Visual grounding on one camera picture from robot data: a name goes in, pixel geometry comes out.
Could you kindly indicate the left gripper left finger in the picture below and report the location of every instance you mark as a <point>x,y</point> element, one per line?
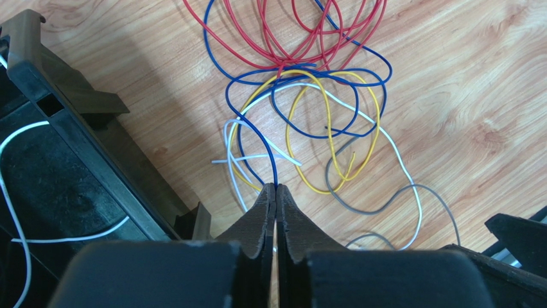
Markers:
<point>253,234</point>

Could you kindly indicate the black six-compartment tray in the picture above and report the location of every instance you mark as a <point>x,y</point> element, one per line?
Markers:
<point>70,173</point>

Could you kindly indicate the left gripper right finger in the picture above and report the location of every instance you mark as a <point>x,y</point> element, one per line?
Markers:
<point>297,236</point>

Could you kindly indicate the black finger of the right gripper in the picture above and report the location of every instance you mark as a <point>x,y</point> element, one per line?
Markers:
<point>513,269</point>

